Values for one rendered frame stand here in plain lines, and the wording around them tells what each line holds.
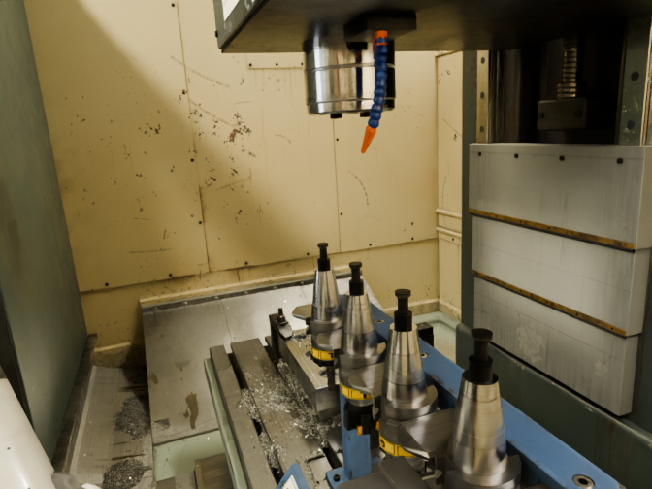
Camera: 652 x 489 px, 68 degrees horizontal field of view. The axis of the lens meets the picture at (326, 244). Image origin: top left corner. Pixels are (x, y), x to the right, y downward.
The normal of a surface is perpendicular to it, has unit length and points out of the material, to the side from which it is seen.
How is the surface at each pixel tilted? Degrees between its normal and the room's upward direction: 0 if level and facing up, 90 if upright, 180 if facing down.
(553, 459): 0
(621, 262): 90
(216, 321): 24
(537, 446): 0
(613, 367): 90
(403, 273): 90
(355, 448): 90
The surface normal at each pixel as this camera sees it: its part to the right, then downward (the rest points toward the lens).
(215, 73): 0.34, 0.20
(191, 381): 0.08, -0.80
